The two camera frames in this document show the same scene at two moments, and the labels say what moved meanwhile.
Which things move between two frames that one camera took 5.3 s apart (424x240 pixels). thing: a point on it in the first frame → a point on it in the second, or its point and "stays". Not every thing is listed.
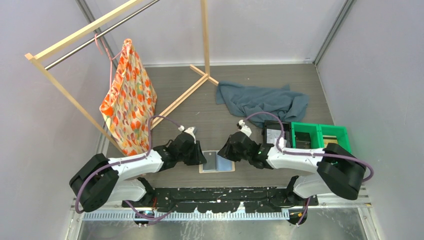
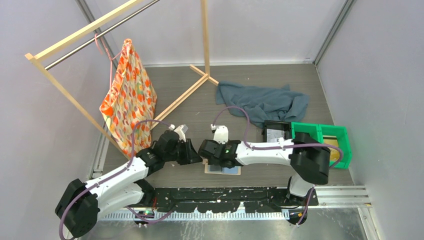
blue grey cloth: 245,101 stays
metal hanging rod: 98,36 stays
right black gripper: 227,150 → 212,162
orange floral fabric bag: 129,104 stays
